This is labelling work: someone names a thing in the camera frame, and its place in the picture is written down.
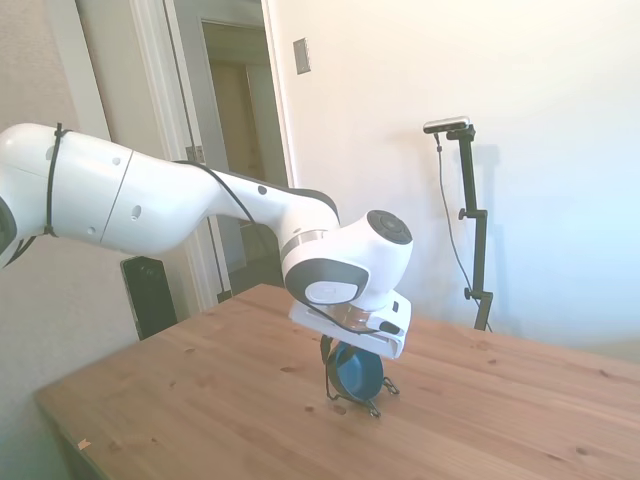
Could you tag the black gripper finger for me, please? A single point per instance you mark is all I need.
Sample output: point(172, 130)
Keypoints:
point(326, 350)

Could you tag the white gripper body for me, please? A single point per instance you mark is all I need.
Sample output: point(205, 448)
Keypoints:
point(345, 336)

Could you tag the blue bowl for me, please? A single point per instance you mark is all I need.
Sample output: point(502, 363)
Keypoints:
point(357, 375)

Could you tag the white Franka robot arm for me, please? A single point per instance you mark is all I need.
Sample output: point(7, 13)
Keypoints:
point(150, 200)

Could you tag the black box speaker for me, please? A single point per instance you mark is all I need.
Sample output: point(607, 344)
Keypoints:
point(150, 300)

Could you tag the wooden hallway door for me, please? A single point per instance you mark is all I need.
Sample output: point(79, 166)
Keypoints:
point(240, 125)

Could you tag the metal door hinge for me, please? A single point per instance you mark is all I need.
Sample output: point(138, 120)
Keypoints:
point(195, 153)

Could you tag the grey open door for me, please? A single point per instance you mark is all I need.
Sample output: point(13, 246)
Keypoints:
point(200, 100)

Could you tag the white door with knob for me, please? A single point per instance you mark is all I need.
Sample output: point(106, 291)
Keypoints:
point(130, 75)

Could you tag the black camera stand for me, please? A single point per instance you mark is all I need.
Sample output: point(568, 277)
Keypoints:
point(470, 175)

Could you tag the silver black exterior camera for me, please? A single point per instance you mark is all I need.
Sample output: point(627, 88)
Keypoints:
point(447, 124)

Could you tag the grey wall switch plate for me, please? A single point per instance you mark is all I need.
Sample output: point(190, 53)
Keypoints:
point(302, 56)

